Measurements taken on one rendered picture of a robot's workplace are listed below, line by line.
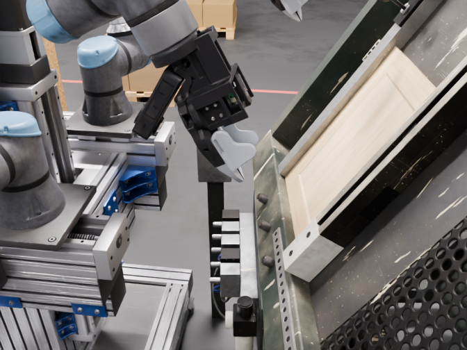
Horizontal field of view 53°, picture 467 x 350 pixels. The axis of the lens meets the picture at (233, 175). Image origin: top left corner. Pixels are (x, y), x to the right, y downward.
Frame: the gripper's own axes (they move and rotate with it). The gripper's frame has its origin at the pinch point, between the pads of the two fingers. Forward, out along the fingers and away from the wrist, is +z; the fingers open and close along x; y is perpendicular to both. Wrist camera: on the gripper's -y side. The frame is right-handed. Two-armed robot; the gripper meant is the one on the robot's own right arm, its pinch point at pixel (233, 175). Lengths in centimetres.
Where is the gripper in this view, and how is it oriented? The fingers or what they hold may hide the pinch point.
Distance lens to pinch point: 67.9
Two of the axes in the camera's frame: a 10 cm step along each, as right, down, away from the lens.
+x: 1.3, -5.4, 8.3
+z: 4.6, 7.8, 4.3
